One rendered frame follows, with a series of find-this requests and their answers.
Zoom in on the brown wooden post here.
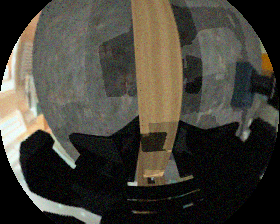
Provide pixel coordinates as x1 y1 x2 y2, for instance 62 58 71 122
135 143 166 214

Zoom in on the light wooden board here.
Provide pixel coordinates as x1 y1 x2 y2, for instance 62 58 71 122
131 0 184 179

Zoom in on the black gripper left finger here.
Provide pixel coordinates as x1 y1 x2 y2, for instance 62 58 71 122
69 116 140 182

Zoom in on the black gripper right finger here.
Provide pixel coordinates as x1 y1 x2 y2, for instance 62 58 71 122
171 121 239 178

